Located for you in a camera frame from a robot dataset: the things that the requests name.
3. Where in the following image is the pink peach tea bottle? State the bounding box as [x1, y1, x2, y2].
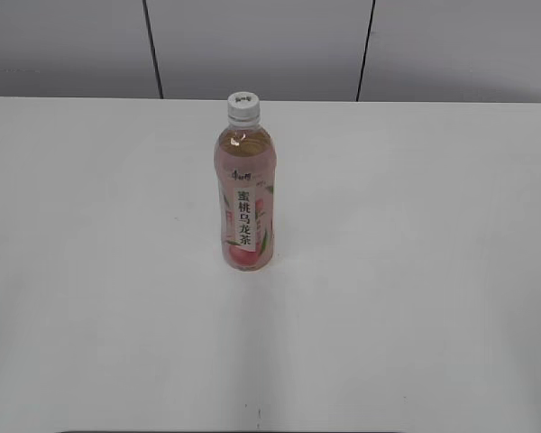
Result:
[214, 109, 277, 272]

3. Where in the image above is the white bottle cap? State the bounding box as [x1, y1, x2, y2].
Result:
[227, 91, 261, 123]

